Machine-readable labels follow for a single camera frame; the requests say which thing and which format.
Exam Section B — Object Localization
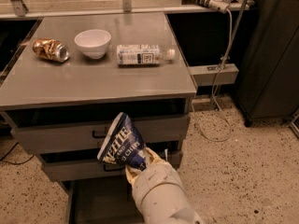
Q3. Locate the white clamp device with knob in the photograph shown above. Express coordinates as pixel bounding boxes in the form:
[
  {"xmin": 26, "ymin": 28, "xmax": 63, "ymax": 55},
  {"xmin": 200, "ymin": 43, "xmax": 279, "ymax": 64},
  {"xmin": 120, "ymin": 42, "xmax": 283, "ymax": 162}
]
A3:
[{"xmin": 185, "ymin": 0, "xmax": 229, "ymax": 14}]

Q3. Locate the grey drawer cabinet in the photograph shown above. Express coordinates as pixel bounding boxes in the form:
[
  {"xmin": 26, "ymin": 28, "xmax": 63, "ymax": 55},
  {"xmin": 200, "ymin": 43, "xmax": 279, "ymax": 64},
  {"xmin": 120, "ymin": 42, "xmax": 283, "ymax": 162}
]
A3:
[{"xmin": 0, "ymin": 12, "xmax": 198, "ymax": 224}]

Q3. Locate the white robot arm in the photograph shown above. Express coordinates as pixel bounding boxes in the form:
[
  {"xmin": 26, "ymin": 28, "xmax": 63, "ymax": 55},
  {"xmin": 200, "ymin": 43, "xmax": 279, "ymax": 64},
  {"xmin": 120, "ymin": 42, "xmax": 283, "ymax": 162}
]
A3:
[{"xmin": 125, "ymin": 147, "xmax": 206, "ymax": 224}]

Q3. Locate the white ceramic bowl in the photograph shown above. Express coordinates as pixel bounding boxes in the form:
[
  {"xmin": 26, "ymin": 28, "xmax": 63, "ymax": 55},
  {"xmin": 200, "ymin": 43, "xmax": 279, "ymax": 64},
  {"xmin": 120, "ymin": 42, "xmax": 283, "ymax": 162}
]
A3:
[{"xmin": 74, "ymin": 29, "xmax": 111, "ymax": 59}]

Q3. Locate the top grey drawer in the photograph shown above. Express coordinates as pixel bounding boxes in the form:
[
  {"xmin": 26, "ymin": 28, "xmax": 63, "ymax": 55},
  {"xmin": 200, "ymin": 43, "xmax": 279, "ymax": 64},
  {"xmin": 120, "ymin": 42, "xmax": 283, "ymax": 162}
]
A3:
[{"xmin": 12, "ymin": 115, "xmax": 190, "ymax": 154}]

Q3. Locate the thin metal stand pole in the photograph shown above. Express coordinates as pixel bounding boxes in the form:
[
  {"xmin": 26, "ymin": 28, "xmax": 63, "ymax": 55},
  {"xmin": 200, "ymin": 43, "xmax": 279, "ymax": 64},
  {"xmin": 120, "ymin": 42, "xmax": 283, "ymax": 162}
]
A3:
[{"xmin": 219, "ymin": 0, "xmax": 248, "ymax": 70}]

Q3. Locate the blue chip bag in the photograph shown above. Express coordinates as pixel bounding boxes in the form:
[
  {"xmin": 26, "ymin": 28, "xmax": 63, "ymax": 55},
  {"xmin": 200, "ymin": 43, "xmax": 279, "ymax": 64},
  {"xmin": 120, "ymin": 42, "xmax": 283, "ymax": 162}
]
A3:
[{"xmin": 97, "ymin": 112, "xmax": 147, "ymax": 171}]

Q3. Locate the black floor cable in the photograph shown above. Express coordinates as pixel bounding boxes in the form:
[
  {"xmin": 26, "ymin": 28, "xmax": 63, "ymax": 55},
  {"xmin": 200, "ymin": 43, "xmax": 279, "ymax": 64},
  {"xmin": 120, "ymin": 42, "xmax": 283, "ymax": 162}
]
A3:
[{"xmin": 0, "ymin": 142, "xmax": 36, "ymax": 166}]

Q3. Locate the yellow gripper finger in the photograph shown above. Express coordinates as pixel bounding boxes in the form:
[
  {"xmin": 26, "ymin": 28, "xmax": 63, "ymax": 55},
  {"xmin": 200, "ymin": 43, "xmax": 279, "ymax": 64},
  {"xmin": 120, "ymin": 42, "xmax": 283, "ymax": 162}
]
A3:
[
  {"xmin": 125, "ymin": 165, "xmax": 142, "ymax": 186},
  {"xmin": 145, "ymin": 147, "xmax": 166, "ymax": 167}
]

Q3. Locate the crushed gold soda can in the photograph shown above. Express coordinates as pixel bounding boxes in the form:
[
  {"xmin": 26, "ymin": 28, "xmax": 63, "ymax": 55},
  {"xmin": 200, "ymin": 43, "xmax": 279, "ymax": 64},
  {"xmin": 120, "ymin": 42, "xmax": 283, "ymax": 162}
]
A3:
[{"xmin": 32, "ymin": 38, "xmax": 69, "ymax": 63}]

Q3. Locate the bottom grey open drawer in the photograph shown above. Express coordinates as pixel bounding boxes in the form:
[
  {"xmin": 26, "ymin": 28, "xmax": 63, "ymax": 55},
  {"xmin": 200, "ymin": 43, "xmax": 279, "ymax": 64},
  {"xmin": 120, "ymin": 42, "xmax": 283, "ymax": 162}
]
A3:
[{"xmin": 65, "ymin": 175, "xmax": 145, "ymax": 224}]

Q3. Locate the middle grey drawer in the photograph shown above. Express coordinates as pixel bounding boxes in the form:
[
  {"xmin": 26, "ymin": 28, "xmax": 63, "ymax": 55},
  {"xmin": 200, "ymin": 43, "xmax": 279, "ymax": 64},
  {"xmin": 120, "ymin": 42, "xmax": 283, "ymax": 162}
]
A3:
[{"xmin": 40, "ymin": 150, "xmax": 183, "ymax": 183}]

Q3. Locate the white power cable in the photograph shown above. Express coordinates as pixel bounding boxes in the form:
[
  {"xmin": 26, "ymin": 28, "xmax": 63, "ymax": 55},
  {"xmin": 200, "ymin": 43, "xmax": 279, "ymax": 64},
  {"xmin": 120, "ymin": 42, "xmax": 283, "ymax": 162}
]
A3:
[{"xmin": 190, "ymin": 7, "xmax": 234, "ymax": 143}]

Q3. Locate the clear plastic water bottle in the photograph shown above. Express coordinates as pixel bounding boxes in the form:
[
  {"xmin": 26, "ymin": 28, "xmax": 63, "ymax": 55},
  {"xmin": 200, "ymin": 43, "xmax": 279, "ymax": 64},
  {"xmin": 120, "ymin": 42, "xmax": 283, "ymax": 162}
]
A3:
[{"xmin": 116, "ymin": 44, "xmax": 176, "ymax": 66}]

